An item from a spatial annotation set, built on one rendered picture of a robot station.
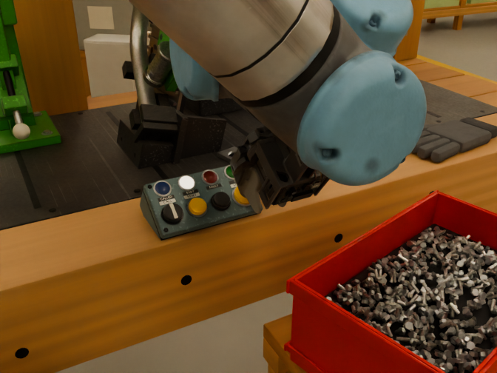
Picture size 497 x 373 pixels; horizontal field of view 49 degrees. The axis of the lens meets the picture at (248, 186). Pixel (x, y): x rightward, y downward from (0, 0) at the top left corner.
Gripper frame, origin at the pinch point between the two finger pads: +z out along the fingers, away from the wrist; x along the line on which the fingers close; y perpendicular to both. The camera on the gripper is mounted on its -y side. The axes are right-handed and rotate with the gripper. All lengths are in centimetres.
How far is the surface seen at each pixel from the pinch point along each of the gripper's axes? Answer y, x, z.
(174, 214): 0.6, -10.6, 1.7
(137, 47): -35.7, -3.1, 11.0
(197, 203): -0.2, -7.1, 1.7
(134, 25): -39.2, -2.5, 9.3
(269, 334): 18.4, -3.1, 5.9
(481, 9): -264, 495, 275
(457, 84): -25, 79, 26
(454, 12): -266, 456, 276
